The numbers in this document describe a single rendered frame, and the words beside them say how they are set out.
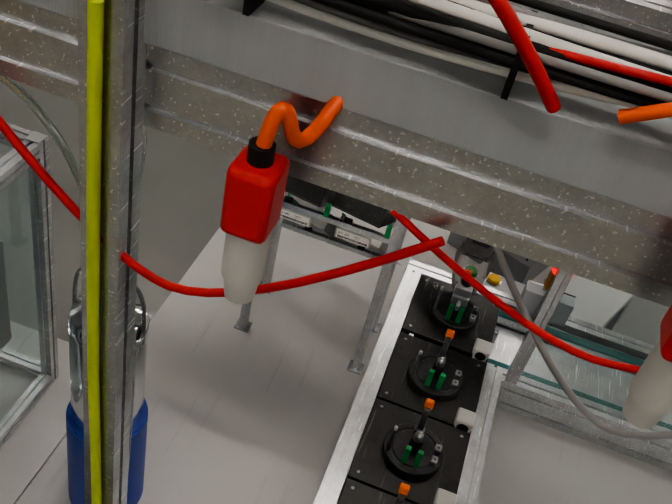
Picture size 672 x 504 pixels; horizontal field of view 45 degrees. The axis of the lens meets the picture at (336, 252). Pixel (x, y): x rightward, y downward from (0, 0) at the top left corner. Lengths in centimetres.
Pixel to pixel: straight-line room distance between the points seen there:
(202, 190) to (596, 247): 342
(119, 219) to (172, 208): 310
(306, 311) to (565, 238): 159
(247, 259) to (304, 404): 135
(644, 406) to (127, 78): 54
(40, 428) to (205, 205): 219
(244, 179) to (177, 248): 305
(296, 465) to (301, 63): 137
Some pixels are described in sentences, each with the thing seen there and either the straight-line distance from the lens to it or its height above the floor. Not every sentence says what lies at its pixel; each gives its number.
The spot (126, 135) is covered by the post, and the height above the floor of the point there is 201.
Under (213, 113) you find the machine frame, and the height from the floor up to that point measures 205.
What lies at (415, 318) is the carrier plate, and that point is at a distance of 222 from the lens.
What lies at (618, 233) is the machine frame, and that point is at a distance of 77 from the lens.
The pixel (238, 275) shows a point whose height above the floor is 194.
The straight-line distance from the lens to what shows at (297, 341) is 222.
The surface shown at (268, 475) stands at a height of 86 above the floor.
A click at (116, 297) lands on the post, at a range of 95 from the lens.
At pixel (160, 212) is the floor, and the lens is 394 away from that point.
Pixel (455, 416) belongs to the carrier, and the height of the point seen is 97.
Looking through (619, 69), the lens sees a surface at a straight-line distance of 69.
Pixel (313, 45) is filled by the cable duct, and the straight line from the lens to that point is 73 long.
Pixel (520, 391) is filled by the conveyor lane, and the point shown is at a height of 95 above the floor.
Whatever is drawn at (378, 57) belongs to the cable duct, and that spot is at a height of 216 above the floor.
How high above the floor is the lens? 247
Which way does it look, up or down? 40 degrees down
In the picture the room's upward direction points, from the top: 14 degrees clockwise
